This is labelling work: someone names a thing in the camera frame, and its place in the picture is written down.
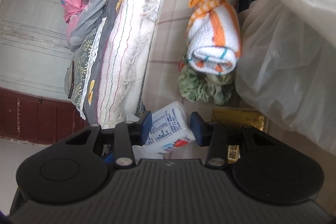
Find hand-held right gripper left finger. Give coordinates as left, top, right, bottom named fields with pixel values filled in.
left=65, top=112, right=153, bottom=169

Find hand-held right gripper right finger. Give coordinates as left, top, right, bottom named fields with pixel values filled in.
left=190, top=112, right=272, bottom=169

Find white milk carton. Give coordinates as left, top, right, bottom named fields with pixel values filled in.
left=143, top=101, right=196, bottom=155

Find white plastic bag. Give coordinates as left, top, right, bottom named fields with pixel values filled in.
left=230, top=0, right=336, bottom=155

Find gold foil packet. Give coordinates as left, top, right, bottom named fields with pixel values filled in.
left=211, top=108, right=269, bottom=164

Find green scrunchie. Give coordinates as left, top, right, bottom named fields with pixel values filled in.
left=178, top=53, right=235, bottom=106

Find grey bedsheet with yellow print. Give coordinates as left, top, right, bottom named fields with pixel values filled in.
left=81, top=0, right=143, bottom=122

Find white fringed blanket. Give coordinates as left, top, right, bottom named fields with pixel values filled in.
left=96, top=0, right=168, bottom=128

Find rolled white towel orange stripes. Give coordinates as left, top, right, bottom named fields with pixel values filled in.
left=185, top=0, right=242, bottom=75

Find floral pillow with lace trim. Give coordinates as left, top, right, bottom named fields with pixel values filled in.
left=64, top=17, right=107, bottom=119

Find plaid bedsheet with cartoon print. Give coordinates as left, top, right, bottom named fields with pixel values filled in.
left=139, top=0, right=336, bottom=161

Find dark red cabinet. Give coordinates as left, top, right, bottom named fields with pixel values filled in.
left=0, top=88, right=87, bottom=146

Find white panelled door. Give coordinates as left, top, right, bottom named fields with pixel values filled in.
left=0, top=0, right=76, bottom=96

